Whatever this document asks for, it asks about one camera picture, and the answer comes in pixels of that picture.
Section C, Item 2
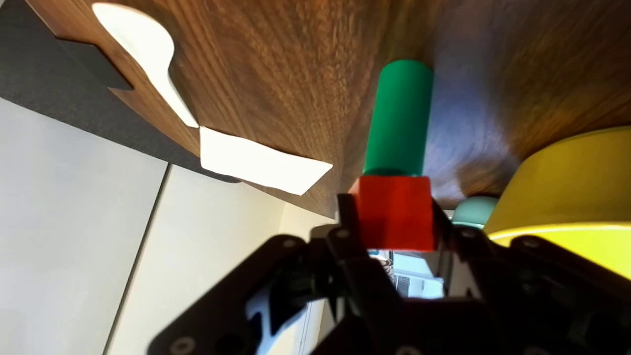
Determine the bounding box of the yellow bowl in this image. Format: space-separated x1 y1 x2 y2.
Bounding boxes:
485 126 631 278

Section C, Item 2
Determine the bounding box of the green cylinder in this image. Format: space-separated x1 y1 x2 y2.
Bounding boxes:
363 59 434 175

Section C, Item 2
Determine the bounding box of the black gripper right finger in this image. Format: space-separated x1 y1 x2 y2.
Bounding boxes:
426 222 631 355

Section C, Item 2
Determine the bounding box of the orange rectangular block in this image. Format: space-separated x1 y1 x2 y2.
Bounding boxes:
351 175 436 252

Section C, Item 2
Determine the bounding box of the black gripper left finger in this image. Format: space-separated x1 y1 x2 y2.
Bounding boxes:
148 224 400 355

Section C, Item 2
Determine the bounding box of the round wooden table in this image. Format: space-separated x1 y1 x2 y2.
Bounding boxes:
26 0 631 215

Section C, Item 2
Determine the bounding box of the white plastic spoon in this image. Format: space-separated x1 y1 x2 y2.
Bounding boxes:
93 2 199 128

